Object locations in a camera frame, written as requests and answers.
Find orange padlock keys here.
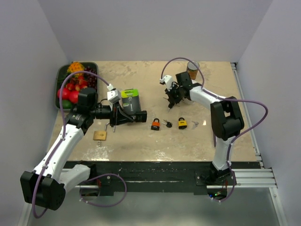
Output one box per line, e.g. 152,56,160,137
163,120,173,128

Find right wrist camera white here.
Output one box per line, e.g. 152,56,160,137
159,75,174,91

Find fruit tray dark green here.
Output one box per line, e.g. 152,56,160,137
55,61,98,112

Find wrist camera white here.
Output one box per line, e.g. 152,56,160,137
159,75,174,91
107,84,121,104

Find razor box green black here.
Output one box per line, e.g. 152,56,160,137
121,89,141,114

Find purple cable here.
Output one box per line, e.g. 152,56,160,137
160,57,269,203
32,71,112,219

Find yellow padlock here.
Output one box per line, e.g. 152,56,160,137
178,117,187,129

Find black padlock keys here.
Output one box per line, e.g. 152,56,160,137
164,97,179,113

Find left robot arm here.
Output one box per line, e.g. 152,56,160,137
20,88,138,210

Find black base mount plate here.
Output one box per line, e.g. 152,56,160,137
61,161,261,196

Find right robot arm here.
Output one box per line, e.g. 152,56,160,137
160,72,245,185

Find silver keys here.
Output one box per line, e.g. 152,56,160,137
192,121,199,129

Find black padlock with keys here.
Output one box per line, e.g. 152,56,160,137
130,111,147,123

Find brass padlock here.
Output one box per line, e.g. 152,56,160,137
93,122,110,147

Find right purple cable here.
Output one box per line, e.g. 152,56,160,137
160,57,269,203

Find tin can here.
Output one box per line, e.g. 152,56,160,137
186,61,199,80

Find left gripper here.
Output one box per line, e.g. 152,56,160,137
90,100,134,127

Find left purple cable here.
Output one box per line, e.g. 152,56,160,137
32,71,112,219

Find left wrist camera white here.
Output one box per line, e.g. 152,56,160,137
107,84,121,104

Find orange padlock with keys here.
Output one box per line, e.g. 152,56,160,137
150,118,160,131

